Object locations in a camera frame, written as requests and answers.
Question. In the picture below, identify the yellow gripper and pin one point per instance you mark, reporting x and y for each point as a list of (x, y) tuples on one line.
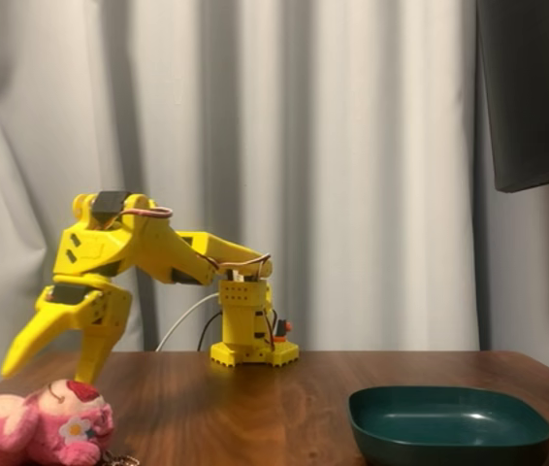
[(91, 303)]

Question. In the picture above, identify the pink strawberry plush bear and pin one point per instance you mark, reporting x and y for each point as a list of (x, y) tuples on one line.
[(37, 427)]

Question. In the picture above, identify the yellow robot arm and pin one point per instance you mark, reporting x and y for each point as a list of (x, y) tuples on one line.
[(158, 247)]

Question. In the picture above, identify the dark green square bin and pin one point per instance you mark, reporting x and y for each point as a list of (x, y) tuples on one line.
[(449, 427)]

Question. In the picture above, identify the small black orange connector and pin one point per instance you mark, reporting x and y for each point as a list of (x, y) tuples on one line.
[(282, 330)]

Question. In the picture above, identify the grey white curtain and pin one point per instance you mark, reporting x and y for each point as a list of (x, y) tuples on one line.
[(303, 145)]

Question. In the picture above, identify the black hanging panel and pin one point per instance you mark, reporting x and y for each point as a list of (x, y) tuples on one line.
[(536, 97)]

